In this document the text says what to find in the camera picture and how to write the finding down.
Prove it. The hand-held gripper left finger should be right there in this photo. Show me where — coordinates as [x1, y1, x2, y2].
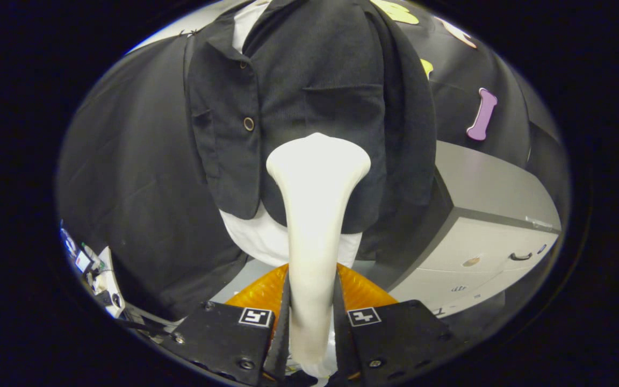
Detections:
[160, 263, 291, 386]

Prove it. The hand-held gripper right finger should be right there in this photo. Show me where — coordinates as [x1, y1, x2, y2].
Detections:
[335, 263, 458, 385]

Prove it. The white shirt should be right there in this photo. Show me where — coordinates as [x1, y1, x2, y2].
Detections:
[219, 0, 364, 268]

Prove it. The white garment steamer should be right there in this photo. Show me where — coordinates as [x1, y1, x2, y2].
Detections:
[265, 132, 372, 379]

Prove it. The black suit jacket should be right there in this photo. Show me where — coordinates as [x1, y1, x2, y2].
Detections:
[183, 0, 439, 264]

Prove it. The white stand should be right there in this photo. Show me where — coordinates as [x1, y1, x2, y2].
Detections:
[90, 246, 127, 319]

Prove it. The grey cabinet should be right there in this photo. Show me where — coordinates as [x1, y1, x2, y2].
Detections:
[387, 141, 563, 318]

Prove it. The small lit screen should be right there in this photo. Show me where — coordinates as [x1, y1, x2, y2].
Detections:
[61, 228, 93, 274]

